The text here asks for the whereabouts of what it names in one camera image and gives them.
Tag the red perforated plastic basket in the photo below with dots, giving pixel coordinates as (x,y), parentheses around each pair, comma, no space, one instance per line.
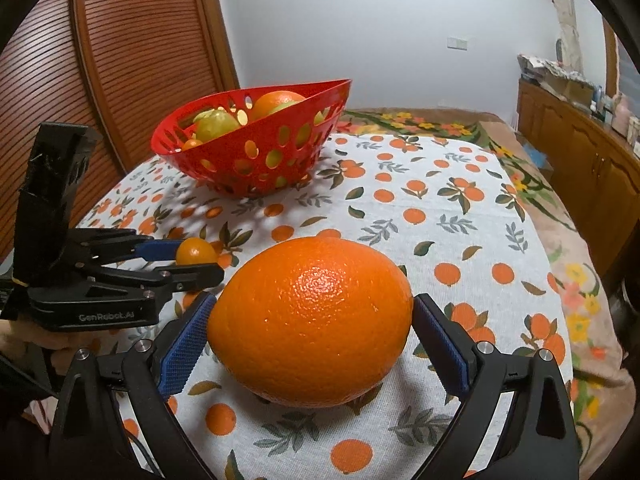
(225,170)

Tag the wooden cabinet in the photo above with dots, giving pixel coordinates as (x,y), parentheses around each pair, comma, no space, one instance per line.
(575,160)

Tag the person's left hand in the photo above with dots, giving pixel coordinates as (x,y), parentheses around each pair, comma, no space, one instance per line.
(62,352)

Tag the bottles and jars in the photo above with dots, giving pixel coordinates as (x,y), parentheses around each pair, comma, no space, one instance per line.
(617,115)

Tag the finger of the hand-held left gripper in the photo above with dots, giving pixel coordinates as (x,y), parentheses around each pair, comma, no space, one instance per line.
(160,250)
(195,276)

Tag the blue object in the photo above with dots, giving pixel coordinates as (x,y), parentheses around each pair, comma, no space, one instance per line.
(537,156)

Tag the yellow-green oval fruit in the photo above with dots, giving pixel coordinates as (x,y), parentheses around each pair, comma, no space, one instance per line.
(217,124)

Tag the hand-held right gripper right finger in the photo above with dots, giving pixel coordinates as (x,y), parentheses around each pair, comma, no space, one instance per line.
(445,350)

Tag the large orange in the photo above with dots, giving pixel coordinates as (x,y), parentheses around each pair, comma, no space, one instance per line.
(310,320)
(275,102)

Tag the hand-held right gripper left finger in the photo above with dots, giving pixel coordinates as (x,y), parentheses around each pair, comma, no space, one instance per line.
(182,350)

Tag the pile of boxes and papers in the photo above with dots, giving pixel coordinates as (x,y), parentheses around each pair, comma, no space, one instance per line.
(550,77)

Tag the white wall switch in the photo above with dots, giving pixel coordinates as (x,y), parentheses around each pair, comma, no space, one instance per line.
(458,43)

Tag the small orange kumquat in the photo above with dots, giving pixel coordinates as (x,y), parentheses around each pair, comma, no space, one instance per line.
(191,145)
(197,251)

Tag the wooden slatted wardrobe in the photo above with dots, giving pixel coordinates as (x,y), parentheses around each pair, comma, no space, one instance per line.
(100,60)

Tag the orange print tablecloth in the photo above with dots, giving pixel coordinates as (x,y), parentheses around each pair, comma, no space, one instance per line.
(425,220)

